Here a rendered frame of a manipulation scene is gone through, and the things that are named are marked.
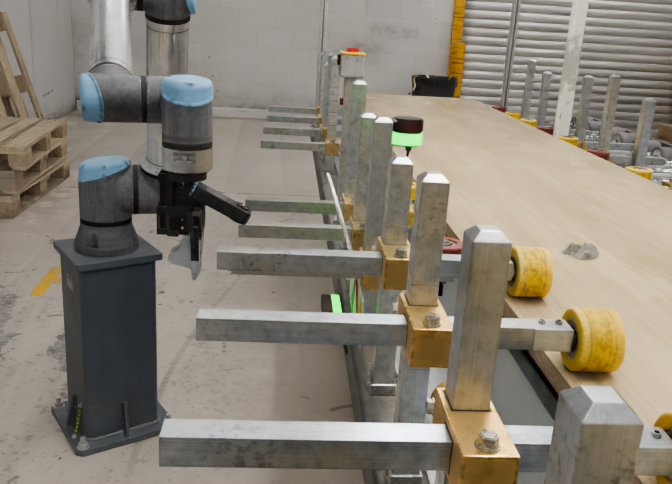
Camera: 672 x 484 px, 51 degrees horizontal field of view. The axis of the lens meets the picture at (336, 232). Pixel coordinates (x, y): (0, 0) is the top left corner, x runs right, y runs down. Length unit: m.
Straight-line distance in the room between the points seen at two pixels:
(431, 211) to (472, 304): 0.25
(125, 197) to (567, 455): 1.84
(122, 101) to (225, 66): 8.00
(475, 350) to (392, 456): 0.12
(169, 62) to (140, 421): 1.14
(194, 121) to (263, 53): 8.08
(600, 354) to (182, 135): 0.77
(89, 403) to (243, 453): 1.71
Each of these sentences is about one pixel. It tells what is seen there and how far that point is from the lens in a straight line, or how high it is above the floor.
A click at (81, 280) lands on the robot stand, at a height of 0.55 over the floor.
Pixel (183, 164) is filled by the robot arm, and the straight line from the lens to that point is 1.30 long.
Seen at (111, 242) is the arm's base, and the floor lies 0.64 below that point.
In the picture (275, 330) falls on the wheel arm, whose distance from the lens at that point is 0.87.
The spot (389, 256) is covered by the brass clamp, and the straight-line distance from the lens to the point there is 1.08.
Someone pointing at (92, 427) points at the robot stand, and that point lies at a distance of 2.38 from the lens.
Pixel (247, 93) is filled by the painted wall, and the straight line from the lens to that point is 9.40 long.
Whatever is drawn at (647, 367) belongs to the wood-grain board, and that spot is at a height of 0.90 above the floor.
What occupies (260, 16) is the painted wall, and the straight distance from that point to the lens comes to 9.34.
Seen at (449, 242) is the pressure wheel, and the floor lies 0.91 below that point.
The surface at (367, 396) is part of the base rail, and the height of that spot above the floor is 0.70.
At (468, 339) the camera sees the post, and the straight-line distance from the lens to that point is 0.66.
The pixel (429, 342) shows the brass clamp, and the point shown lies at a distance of 0.85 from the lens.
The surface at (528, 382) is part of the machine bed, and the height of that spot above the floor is 0.80.
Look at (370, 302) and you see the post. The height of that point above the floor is 0.77.
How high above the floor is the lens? 1.31
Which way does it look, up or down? 17 degrees down
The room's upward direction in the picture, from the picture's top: 4 degrees clockwise
